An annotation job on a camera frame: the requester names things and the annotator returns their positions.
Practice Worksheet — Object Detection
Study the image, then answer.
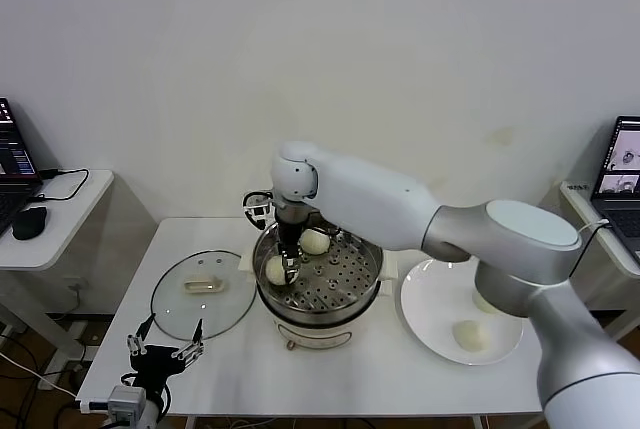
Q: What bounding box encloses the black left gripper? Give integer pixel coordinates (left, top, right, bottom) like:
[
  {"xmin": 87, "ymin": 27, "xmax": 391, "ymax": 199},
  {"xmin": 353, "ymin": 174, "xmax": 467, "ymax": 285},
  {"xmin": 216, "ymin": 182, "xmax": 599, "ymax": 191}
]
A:
[{"xmin": 126, "ymin": 314, "xmax": 207, "ymax": 390}]

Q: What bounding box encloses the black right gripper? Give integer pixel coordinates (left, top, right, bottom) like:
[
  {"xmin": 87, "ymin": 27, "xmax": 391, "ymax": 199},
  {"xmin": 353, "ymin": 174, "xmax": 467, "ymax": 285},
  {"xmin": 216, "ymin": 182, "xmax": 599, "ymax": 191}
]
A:
[{"xmin": 275, "ymin": 198, "xmax": 308, "ymax": 286}]

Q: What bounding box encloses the white steamed baozi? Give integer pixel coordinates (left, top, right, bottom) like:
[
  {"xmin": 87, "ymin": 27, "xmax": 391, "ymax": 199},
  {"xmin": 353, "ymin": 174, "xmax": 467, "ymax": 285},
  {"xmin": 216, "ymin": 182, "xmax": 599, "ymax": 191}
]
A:
[
  {"xmin": 298, "ymin": 228, "xmax": 332, "ymax": 256},
  {"xmin": 471, "ymin": 288, "xmax": 501, "ymax": 316},
  {"xmin": 451, "ymin": 319, "xmax": 491, "ymax": 353},
  {"xmin": 264, "ymin": 254, "xmax": 301, "ymax": 288}
]

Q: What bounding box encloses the stainless steel steamer basket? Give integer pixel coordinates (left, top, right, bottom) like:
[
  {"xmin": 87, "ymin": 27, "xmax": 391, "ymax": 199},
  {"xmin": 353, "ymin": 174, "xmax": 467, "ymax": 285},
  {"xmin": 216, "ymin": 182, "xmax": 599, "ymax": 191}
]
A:
[{"xmin": 240, "ymin": 213, "xmax": 399, "ymax": 323}]

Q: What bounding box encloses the round glass lid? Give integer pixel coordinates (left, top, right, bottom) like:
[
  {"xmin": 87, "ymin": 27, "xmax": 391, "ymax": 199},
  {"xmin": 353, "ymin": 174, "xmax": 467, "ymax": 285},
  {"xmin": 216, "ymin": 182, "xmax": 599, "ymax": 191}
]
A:
[{"xmin": 149, "ymin": 248, "xmax": 258, "ymax": 342}]

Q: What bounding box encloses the cream electric cooker base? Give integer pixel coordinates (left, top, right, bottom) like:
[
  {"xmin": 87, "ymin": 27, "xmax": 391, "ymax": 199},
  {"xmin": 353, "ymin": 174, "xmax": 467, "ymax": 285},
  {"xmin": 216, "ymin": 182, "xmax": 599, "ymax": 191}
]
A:
[{"xmin": 241, "ymin": 258, "xmax": 399, "ymax": 353}]

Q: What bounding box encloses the white side table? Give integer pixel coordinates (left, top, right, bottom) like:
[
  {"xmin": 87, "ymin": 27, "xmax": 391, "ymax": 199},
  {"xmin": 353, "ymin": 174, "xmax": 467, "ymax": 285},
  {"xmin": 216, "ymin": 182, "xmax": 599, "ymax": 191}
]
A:
[
  {"xmin": 0, "ymin": 169, "xmax": 116, "ymax": 365},
  {"xmin": 558, "ymin": 180, "xmax": 640, "ymax": 345}
]

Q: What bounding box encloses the white round plate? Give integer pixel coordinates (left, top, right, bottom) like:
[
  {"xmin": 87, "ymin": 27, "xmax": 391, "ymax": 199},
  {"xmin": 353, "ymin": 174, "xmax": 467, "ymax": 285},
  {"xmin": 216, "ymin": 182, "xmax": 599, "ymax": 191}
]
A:
[{"xmin": 398, "ymin": 256, "xmax": 526, "ymax": 367}]

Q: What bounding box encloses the black computer mouse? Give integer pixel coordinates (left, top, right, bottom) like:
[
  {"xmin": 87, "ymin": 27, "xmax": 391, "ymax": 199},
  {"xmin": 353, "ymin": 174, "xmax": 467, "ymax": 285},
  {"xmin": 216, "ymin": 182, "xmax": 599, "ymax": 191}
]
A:
[{"xmin": 11, "ymin": 206, "xmax": 50, "ymax": 241}]

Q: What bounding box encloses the laptop with red edge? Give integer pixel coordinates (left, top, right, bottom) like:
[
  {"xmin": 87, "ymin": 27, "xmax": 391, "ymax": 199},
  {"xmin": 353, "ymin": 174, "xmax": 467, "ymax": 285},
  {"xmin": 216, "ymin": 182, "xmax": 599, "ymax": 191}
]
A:
[{"xmin": 0, "ymin": 97, "xmax": 44, "ymax": 238}]

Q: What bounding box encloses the dark grey laptop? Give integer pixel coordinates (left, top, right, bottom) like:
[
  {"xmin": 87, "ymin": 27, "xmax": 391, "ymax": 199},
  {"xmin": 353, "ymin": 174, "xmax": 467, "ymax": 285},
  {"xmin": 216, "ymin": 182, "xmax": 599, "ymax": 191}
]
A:
[{"xmin": 589, "ymin": 115, "xmax": 640, "ymax": 265}]

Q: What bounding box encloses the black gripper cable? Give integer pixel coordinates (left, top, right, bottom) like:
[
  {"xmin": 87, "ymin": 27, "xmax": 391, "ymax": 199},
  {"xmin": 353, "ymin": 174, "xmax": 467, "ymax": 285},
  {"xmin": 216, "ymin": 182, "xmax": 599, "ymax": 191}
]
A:
[{"xmin": 119, "ymin": 371, "xmax": 174, "ymax": 416}]

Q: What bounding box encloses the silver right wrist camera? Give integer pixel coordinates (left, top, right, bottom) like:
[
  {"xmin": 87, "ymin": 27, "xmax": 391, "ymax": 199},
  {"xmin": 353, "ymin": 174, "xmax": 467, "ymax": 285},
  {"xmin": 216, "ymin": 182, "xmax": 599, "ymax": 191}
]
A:
[{"xmin": 242, "ymin": 191, "xmax": 275, "ymax": 229}]

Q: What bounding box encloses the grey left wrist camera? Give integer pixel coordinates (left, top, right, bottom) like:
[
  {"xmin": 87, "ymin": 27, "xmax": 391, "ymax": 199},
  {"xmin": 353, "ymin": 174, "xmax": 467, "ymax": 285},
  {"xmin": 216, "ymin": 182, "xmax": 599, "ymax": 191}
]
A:
[{"xmin": 108, "ymin": 384, "xmax": 148, "ymax": 421}]

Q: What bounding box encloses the white camera cable plug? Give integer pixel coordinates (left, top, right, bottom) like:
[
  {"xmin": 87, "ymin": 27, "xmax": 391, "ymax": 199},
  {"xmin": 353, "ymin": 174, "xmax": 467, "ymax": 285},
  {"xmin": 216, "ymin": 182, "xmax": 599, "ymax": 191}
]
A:
[{"xmin": 74, "ymin": 398, "xmax": 112, "ymax": 413}]

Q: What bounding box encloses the white floor cable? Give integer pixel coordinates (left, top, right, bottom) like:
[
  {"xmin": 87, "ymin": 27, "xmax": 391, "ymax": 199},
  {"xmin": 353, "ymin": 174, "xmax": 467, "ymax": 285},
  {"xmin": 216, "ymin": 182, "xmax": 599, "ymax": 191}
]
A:
[{"xmin": 0, "ymin": 351, "xmax": 80, "ymax": 399}]

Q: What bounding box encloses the black floor cable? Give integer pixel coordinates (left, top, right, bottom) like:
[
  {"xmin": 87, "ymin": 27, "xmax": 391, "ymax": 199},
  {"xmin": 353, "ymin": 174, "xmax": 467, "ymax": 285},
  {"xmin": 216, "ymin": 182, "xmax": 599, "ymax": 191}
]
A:
[{"xmin": 0, "ymin": 332, "xmax": 77, "ymax": 396}]

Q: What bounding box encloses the black laptop charger cable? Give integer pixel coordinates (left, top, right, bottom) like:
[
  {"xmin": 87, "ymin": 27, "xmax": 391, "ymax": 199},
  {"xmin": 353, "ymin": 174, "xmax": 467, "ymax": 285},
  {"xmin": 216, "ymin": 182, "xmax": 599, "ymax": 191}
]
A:
[{"xmin": 37, "ymin": 167, "xmax": 92, "ymax": 203}]

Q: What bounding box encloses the black cable with adapter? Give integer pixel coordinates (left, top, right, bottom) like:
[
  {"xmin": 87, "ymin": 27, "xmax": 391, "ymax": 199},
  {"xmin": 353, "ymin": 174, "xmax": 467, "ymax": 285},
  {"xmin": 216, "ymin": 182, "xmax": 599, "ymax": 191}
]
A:
[{"xmin": 568, "ymin": 225, "xmax": 601, "ymax": 281}]

